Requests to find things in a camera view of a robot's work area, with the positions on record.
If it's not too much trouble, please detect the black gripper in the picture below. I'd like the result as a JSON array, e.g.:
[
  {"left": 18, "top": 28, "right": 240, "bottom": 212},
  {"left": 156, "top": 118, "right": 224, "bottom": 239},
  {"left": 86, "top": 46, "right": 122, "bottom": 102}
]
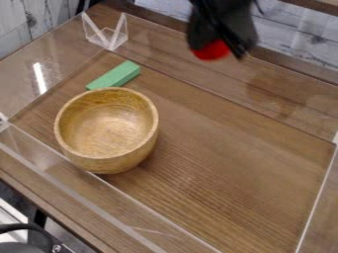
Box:
[{"left": 188, "top": 0, "right": 260, "bottom": 60}]

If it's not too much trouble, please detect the red plush strawberry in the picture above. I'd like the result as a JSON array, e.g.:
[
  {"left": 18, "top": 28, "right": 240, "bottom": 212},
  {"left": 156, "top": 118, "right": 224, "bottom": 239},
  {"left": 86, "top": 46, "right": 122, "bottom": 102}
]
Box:
[{"left": 192, "top": 40, "right": 232, "bottom": 61}]

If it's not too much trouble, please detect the green rectangular block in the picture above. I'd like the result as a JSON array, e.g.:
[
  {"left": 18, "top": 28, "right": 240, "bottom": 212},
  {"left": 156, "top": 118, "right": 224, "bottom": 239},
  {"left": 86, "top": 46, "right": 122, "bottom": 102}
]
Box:
[{"left": 86, "top": 60, "right": 141, "bottom": 91}]

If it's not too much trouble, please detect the wooden bowl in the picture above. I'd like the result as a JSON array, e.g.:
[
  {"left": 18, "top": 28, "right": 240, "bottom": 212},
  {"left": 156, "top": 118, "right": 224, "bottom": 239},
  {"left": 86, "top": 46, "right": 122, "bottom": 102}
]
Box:
[{"left": 55, "top": 88, "right": 161, "bottom": 174}]

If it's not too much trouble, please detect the clear acrylic corner bracket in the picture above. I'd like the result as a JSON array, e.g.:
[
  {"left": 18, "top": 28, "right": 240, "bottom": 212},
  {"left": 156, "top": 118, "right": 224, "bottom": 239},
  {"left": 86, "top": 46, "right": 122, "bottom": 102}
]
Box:
[{"left": 81, "top": 12, "right": 129, "bottom": 51}]

